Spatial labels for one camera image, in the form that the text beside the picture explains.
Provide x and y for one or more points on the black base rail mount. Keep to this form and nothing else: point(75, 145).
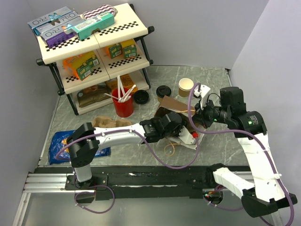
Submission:
point(145, 182)

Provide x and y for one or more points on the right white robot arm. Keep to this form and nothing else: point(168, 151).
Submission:
point(267, 193)

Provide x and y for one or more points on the purple wavy pouch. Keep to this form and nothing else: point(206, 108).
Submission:
point(104, 8)

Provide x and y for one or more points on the brown paper takeout bag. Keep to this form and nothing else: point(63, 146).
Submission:
point(175, 110)

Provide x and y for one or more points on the brown paper coffee cup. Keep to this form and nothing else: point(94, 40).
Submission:
point(162, 93)

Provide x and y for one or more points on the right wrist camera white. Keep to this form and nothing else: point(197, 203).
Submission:
point(202, 92)

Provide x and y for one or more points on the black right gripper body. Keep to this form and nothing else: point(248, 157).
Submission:
point(207, 115)

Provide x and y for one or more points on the purple RO foil box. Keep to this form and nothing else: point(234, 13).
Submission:
point(58, 35)

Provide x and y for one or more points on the green orange snack box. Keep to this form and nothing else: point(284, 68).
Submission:
point(84, 70)
point(89, 61)

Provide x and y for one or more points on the teal foil box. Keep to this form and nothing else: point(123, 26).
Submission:
point(94, 24)

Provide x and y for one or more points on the cream checkered shelf rack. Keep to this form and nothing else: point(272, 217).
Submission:
point(127, 26)

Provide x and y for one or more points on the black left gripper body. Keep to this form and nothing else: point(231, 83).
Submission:
point(176, 132)

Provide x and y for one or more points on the brown pulp cup carrier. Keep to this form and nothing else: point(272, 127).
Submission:
point(107, 122)

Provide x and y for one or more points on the black coffee cup lids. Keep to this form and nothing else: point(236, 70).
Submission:
point(141, 97)

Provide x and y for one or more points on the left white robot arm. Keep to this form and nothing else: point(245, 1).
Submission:
point(147, 131)

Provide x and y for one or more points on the brown paper cups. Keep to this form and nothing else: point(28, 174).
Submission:
point(185, 86)

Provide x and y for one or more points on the brown snack bag lower shelf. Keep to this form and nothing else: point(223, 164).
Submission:
point(92, 95)

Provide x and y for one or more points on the black plastic cup lid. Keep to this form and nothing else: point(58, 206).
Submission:
point(163, 90)

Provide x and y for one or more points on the red ribbed plastic cup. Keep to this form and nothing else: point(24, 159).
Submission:
point(124, 109)

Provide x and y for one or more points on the silver RO foil box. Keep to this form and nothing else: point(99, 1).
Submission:
point(52, 20)

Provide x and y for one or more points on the white wrapped straw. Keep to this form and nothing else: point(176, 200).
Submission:
point(120, 89)
point(125, 97)

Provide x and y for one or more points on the blue Doritos chip bag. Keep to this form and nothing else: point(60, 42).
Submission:
point(80, 150)

